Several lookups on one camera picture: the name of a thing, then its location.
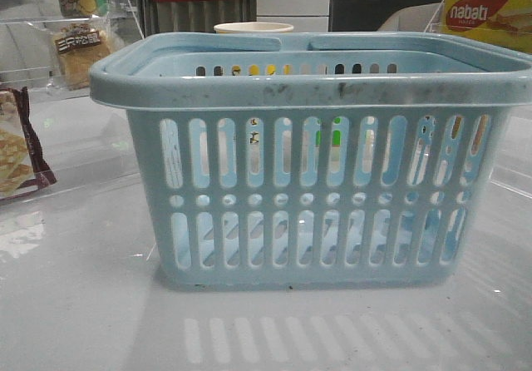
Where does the clear acrylic shelf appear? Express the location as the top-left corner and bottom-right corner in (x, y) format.
(423, 0), (532, 205)
(1, 0), (143, 101)

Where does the clear acrylic right shelf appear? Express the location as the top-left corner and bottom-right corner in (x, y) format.
(423, 0), (532, 205)

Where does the light blue plastic basket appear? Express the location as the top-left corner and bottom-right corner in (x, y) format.
(90, 32), (531, 288)

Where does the yellow nabati wafer box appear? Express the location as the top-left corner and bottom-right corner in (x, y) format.
(441, 0), (531, 53)

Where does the brown cracker snack bag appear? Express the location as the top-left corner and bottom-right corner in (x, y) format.
(1, 87), (57, 201)

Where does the clear acrylic left shelf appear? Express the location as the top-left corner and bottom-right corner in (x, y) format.
(1, 0), (143, 101)

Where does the paper cup behind basket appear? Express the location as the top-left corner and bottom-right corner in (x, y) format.
(214, 22), (294, 34)

